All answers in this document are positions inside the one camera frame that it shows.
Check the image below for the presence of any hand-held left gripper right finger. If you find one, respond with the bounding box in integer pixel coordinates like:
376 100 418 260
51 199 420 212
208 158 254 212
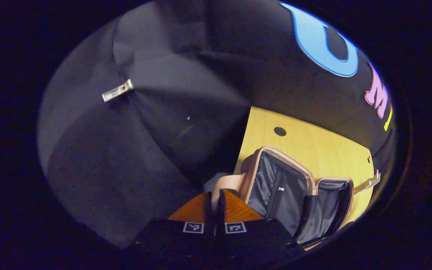
216 189 296 250

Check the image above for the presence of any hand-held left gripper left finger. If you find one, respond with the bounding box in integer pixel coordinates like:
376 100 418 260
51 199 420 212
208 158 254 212
132 191 215 250

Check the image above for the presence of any pink suitcase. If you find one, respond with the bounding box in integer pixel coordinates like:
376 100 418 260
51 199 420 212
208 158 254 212
210 145 355 249

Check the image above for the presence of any black backdrop cloth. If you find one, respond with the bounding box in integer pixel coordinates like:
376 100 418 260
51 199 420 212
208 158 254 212
38 0 396 250

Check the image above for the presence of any silver metal clip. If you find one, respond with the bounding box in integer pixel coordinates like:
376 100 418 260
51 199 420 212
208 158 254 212
354 169 381 195
102 79 134 103

